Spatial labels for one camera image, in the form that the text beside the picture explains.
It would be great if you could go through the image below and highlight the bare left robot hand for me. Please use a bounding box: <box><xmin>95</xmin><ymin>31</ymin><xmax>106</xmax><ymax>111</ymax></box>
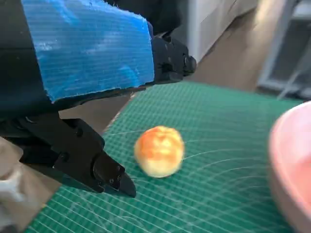
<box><xmin>0</xmin><ymin>0</ymin><xmax>197</xmax><ymax>199</ymax></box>

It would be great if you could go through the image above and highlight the round toy bread bun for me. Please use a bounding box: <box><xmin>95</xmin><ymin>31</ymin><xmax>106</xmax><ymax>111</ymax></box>
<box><xmin>134</xmin><ymin>125</ymin><xmax>186</xmax><ymax>179</ymax></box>

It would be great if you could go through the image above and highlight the pink bowl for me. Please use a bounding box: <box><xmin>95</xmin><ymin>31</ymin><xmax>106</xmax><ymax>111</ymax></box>
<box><xmin>267</xmin><ymin>100</ymin><xmax>311</xmax><ymax>233</ymax></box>

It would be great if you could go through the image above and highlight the green cutting mat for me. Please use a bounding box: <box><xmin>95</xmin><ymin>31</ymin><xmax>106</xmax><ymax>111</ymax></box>
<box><xmin>24</xmin><ymin>81</ymin><xmax>304</xmax><ymax>233</ymax></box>

